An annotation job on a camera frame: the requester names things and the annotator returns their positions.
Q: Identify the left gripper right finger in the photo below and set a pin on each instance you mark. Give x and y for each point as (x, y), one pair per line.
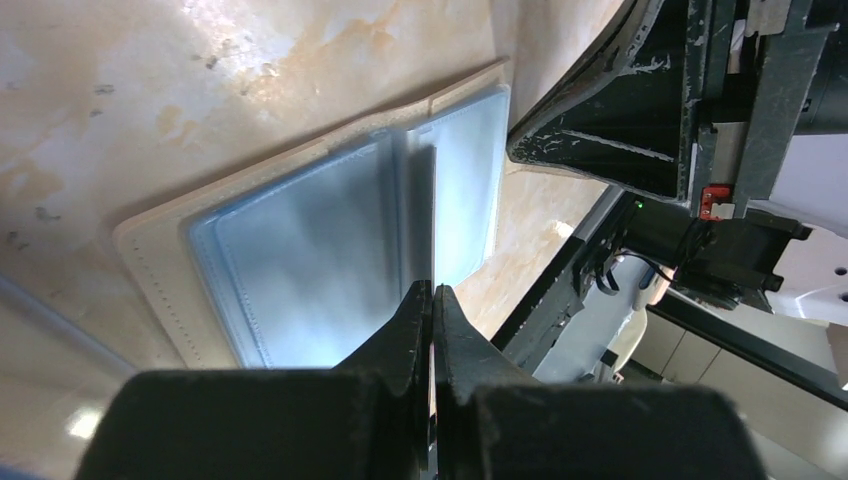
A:
(496, 421)

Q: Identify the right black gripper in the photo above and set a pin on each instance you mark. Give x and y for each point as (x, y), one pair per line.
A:
(767, 95)

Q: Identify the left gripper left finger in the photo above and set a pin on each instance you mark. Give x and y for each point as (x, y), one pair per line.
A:
(365, 418)

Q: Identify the clear plastic card tray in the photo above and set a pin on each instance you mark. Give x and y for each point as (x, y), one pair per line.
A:
(56, 385)

